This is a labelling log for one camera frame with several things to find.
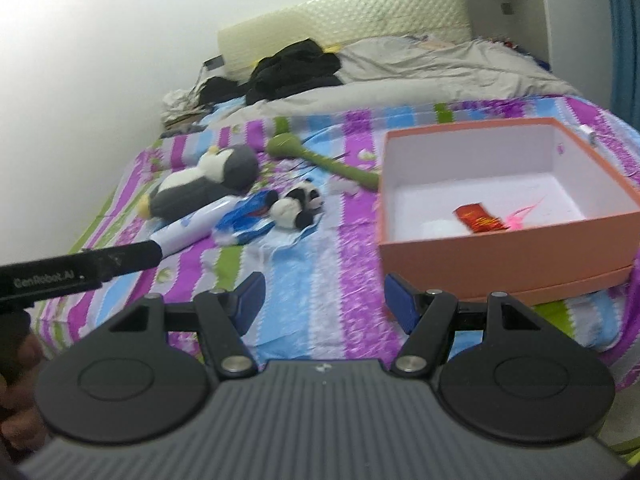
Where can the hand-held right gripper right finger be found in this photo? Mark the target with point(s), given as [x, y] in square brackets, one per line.
[400, 305]

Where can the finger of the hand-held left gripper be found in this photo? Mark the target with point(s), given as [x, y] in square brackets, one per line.
[130, 257]

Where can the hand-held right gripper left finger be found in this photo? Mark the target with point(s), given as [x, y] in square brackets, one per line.
[250, 305]

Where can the orange cardboard box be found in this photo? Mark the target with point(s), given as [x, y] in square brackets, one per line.
[450, 260]

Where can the white tube with blue print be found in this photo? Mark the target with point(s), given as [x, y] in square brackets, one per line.
[195, 225]

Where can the red packet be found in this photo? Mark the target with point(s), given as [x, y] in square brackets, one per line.
[477, 217]

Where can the pink feather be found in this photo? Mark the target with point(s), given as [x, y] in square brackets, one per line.
[515, 220]

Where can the person's left hand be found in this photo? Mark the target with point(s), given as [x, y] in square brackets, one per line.
[20, 425]

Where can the striped purple blue bedsheet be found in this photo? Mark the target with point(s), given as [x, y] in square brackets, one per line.
[325, 280]

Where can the blue white plastic packet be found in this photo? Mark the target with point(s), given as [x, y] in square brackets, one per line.
[245, 215]

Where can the small panda plush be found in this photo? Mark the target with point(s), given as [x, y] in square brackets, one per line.
[287, 210]

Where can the grey white penguin plush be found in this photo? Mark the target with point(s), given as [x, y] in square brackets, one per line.
[230, 165]

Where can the green long plush toy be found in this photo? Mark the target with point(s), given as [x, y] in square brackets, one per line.
[285, 145]

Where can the white crumpled cloth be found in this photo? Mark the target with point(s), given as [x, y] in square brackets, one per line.
[175, 97]

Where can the dark flat device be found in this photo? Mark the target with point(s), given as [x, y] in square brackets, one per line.
[215, 63]

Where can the grey blanket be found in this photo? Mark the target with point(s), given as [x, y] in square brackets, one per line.
[425, 70]

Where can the black clothes pile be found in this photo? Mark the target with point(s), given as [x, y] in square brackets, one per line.
[295, 67]

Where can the white charger block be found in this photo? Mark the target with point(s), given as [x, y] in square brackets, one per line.
[590, 136]

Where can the cream padded headboard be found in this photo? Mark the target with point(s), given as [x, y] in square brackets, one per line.
[375, 15]

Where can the white wardrobe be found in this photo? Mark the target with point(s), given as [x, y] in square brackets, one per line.
[570, 20]

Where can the blue curtain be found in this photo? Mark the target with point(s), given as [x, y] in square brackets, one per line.
[625, 35]

